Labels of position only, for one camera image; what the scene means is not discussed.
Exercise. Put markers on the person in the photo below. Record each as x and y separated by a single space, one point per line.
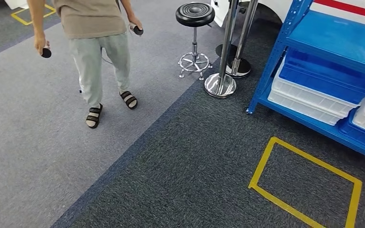
91 19

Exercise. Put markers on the blue plastic bin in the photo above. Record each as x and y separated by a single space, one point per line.
358 137
327 80

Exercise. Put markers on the yellow floor tape square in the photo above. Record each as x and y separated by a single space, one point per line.
261 170

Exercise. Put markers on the white car with red stripe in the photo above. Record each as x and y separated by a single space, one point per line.
349 14

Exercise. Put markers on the black stool with chrome base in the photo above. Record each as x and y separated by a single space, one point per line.
195 14

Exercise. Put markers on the chrome stanchion post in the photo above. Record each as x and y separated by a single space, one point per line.
220 85
239 67

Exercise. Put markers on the blue metal shelf rack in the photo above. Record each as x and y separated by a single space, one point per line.
336 41

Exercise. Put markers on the white table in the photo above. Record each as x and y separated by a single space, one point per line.
15 3

